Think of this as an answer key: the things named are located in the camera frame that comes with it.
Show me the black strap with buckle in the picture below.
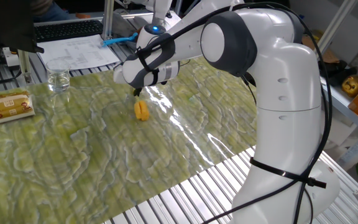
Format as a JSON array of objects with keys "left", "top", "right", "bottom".
[{"left": 249, "top": 157, "right": 327, "bottom": 189}]

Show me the small white box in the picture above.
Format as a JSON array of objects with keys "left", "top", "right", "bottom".
[{"left": 2, "top": 47, "right": 21, "bottom": 67}]

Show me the black computer monitor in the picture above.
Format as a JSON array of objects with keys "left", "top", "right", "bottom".
[{"left": 0, "top": 0, "right": 45, "bottom": 54}]

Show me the black cloth item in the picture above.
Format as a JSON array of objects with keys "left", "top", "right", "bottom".
[{"left": 318, "top": 60, "right": 358, "bottom": 86}]

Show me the tall aluminium post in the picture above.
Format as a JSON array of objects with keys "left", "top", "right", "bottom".
[{"left": 102, "top": 0, "right": 115, "bottom": 40}]

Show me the yellow white snack box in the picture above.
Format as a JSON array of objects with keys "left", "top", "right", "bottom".
[{"left": 0, "top": 90, "right": 36, "bottom": 124}]

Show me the person in blue jeans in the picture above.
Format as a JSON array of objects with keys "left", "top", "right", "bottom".
[{"left": 31, "top": 0, "right": 74, "bottom": 23}]

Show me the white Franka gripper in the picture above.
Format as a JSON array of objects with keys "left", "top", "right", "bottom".
[{"left": 113, "top": 61, "right": 143, "bottom": 96}]

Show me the black forearm strap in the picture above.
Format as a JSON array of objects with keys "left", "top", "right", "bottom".
[{"left": 136, "top": 46, "right": 160, "bottom": 86}]

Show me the clear glass beaker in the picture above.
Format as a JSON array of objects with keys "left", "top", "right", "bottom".
[{"left": 45, "top": 58, "right": 71, "bottom": 93}]

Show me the golden yellow toy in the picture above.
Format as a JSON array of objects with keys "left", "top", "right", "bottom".
[{"left": 341, "top": 75, "right": 358, "bottom": 98}]

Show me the short aluminium post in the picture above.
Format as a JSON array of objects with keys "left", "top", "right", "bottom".
[{"left": 17, "top": 49, "right": 33, "bottom": 85}]

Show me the slanted aluminium strut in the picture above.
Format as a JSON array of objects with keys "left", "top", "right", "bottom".
[{"left": 314, "top": 0, "right": 358, "bottom": 57}]

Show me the black computer keyboard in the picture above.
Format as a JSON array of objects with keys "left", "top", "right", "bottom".
[{"left": 34, "top": 19, "right": 104, "bottom": 44}]

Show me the blue handled brown brush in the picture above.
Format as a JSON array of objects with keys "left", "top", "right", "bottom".
[{"left": 101, "top": 29, "right": 141, "bottom": 47}]

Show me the green marble pattern mat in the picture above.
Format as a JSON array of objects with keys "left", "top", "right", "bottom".
[{"left": 0, "top": 51, "right": 257, "bottom": 224}]

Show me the white metal shelf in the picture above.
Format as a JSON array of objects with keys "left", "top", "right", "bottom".
[{"left": 320, "top": 77, "right": 358, "bottom": 170}]

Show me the printed white paper sheet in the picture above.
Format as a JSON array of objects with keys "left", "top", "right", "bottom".
[{"left": 37, "top": 34, "right": 121, "bottom": 72}]

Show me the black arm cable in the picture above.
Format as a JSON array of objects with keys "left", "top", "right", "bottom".
[{"left": 135, "top": 2, "right": 334, "bottom": 224}]

